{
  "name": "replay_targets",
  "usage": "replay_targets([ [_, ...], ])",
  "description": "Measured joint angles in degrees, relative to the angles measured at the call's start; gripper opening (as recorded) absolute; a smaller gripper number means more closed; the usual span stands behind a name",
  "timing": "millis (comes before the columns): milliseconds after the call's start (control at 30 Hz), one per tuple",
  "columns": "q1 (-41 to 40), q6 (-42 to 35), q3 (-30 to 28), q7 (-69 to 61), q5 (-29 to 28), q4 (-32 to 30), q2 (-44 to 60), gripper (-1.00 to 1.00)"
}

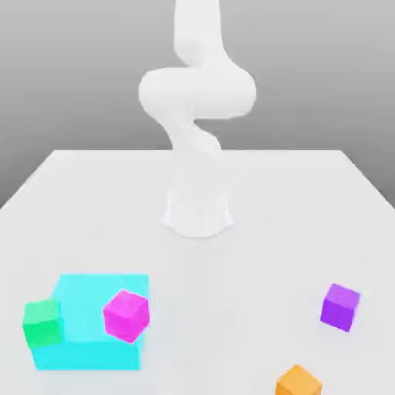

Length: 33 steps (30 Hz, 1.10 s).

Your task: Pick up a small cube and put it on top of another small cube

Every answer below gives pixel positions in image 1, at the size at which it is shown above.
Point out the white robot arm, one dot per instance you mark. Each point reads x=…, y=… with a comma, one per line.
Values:
x=197, y=92

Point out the small magenta cube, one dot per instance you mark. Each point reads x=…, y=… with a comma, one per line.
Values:
x=126, y=316

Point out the small purple cube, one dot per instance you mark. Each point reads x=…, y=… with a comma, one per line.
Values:
x=339, y=308

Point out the small green cube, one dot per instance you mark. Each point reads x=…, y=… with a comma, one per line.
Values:
x=42, y=324

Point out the small orange cube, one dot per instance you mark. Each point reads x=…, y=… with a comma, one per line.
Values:
x=298, y=382

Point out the large cyan box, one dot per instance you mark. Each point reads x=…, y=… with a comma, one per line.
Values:
x=83, y=311

